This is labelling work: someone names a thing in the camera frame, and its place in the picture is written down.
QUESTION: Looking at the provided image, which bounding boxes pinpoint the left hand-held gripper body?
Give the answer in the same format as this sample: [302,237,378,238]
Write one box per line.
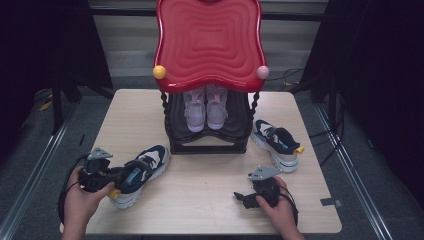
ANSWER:
[78,147,127,194]

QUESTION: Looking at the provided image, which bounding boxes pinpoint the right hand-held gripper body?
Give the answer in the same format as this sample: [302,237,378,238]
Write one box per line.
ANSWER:
[244,165,284,210]

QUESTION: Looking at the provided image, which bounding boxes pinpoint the navy and white sneaker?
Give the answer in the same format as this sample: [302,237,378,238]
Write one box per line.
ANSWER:
[251,118,305,174]
[107,143,171,210]

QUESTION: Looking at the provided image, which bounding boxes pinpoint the purple sandal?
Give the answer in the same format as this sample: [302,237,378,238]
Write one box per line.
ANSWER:
[182,87,208,134]
[205,84,230,131]

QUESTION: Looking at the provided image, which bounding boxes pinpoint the red and black shoe rack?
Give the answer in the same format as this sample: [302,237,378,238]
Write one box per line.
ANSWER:
[152,0,270,156]

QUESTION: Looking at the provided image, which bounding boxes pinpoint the person's right hand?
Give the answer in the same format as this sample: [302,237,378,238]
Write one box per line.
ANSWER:
[255,175,300,233]

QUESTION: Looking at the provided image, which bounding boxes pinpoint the person's left hand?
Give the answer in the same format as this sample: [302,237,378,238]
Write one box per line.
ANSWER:
[62,165,116,231]

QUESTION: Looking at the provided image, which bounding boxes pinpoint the grey tape strip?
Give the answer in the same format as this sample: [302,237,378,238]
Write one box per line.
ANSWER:
[319,197,343,208]

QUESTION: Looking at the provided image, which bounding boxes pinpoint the black metal stand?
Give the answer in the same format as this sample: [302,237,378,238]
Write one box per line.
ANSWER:
[50,74,84,135]

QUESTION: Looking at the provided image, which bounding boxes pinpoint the black curtain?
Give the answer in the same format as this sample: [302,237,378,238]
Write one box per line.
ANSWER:
[0,0,115,164]
[298,0,424,209]

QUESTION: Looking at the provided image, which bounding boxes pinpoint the right hand-held gripper cable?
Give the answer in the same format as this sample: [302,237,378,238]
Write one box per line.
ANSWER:
[279,184,300,228]

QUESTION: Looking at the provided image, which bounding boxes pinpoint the hand-held gripper cable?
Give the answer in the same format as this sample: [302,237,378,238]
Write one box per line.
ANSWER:
[57,152,92,225]
[279,184,300,228]

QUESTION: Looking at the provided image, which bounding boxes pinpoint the left hand-held gripper cable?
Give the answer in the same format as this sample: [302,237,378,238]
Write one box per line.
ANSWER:
[57,152,92,225]

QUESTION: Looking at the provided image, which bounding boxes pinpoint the metal floor rail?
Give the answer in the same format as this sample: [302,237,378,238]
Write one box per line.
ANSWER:
[0,106,80,240]
[313,105,395,240]

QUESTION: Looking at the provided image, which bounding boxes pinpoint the black floor cables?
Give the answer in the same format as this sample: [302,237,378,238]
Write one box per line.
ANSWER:
[266,67,346,168]

